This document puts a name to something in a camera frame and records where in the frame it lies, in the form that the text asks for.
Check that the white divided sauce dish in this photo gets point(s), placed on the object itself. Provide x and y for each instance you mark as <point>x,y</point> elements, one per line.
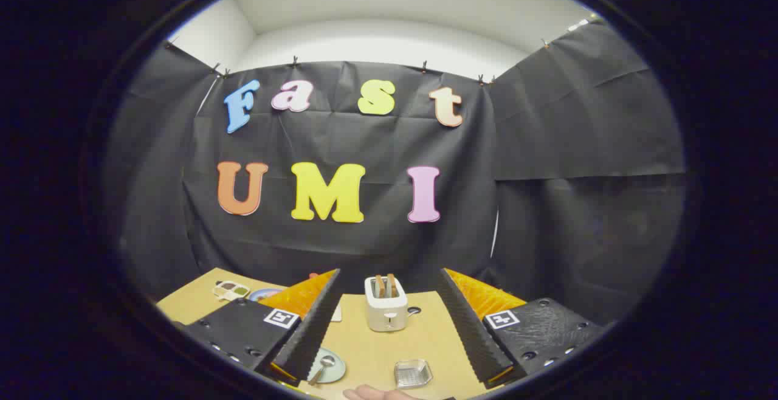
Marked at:
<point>230,290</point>

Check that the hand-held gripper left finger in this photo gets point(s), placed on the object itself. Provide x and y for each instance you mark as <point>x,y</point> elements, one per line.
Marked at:
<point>313,327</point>

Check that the small metal tray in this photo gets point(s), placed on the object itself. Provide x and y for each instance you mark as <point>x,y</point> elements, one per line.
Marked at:
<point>413,374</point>

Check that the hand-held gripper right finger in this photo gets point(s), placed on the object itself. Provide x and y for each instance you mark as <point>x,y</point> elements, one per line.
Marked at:
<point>471,327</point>

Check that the white toaster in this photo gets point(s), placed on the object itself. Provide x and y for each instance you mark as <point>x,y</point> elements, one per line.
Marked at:
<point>386,315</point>

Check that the blue plate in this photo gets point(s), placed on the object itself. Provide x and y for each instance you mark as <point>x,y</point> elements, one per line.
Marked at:
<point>264,295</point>

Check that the black backdrop cloth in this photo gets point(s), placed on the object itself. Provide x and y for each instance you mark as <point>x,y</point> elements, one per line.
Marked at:
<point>547,236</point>

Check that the white square coaster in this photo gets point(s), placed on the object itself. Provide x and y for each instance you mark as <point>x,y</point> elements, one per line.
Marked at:
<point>337,313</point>

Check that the brown toast slice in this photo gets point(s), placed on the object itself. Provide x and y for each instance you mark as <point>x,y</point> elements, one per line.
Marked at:
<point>379,286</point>
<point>392,285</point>

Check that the pale green plate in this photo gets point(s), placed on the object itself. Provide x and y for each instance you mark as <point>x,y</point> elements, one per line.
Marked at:
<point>336,372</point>

